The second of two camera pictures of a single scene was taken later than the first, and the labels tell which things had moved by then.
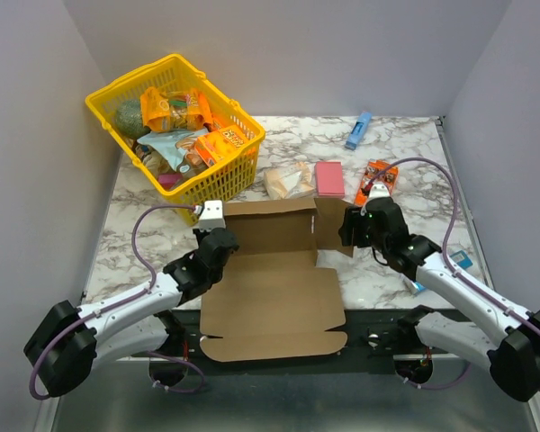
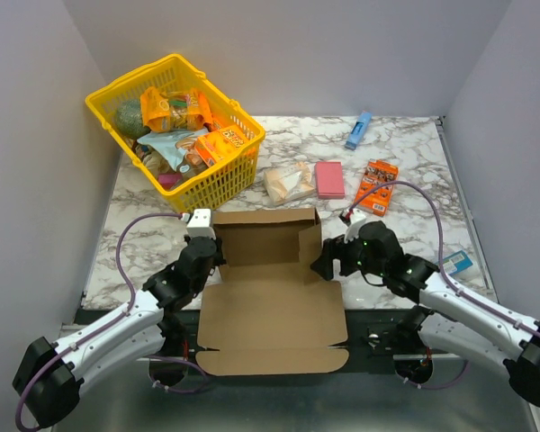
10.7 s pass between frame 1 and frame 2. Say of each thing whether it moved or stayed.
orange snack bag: stayed
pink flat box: stayed
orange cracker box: stayed
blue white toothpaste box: stayed
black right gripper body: moved
